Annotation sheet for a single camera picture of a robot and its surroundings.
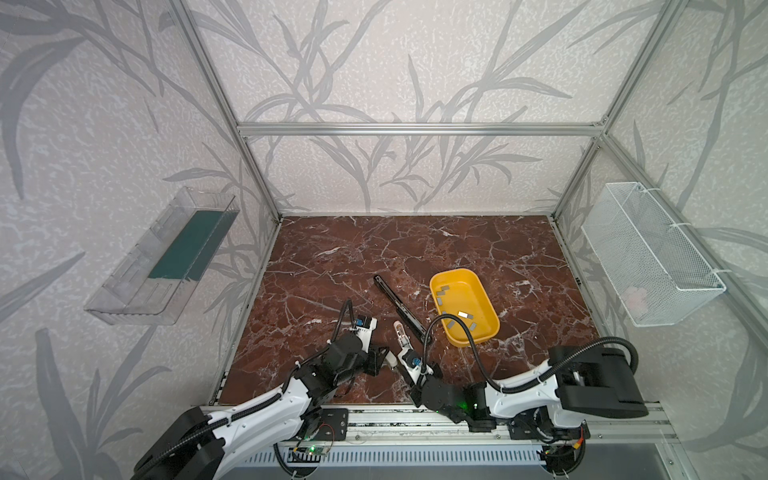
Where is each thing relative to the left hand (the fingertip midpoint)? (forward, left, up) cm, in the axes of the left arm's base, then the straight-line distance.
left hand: (391, 342), depth 83 cm
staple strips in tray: (+10, -23, -4) cm, 25 cm away
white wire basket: (+3, -57, +30) cm, 65 cm away
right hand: (-5, -3, +2) cm, 6 cm away
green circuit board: (-25, +17, -4) cm, 30 cm away
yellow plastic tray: (+18, -23, -4) cm, 30 cm away
